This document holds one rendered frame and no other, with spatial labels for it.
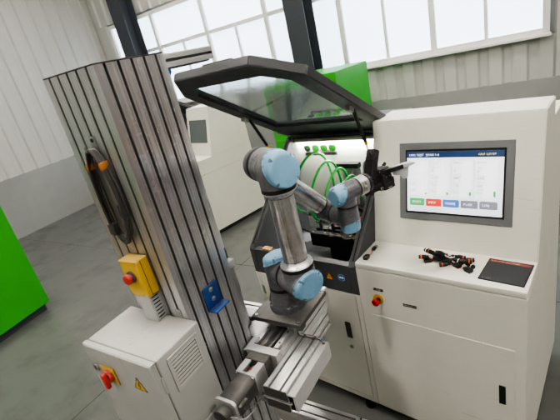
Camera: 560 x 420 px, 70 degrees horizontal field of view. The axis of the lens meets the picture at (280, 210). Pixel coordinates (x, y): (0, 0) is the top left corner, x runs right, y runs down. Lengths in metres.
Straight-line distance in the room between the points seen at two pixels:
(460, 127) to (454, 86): 3.98
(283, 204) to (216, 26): 6.20
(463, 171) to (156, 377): 1.40
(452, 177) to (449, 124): 0.23
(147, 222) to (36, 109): 7.35
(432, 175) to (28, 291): 4.07
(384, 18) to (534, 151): 4.35
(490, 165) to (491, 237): 0.30
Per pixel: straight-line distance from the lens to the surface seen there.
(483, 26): 5.74
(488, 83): 5.79
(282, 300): 1.54
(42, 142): 8.45
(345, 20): 6.15
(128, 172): 1.20
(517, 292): 1.70
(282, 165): 1.20
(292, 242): 1.31
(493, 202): 1.84
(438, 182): 1.88
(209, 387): 1.46
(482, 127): 1.82
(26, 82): 8.55
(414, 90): 5.91
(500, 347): 1.88
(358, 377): 2.43
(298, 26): 5.96
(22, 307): 4.83
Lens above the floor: 1.95
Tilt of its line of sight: 21 degrees down
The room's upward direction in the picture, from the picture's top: 14 degrees counter-clockwise
